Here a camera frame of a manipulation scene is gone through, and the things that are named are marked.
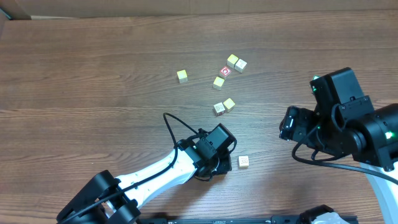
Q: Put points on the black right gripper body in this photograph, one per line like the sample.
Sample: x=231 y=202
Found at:
x=292 y=123

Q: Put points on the white block top right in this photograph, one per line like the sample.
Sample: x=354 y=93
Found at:
x=240 y=65

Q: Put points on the red letter block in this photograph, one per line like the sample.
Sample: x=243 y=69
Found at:
x=225 y=72

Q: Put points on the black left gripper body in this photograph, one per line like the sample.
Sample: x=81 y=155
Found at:
x=224 y=164

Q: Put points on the yellow block top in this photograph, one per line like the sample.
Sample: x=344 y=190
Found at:
x=231 y=60

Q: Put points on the white red-sided block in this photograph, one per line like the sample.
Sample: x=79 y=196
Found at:
x=219 y=109

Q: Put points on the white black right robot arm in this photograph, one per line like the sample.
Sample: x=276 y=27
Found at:
x=344 y=131

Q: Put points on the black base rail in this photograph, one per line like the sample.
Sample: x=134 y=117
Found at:
x=276 y=219

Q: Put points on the white outline block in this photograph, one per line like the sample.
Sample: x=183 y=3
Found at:
x=243 y=161

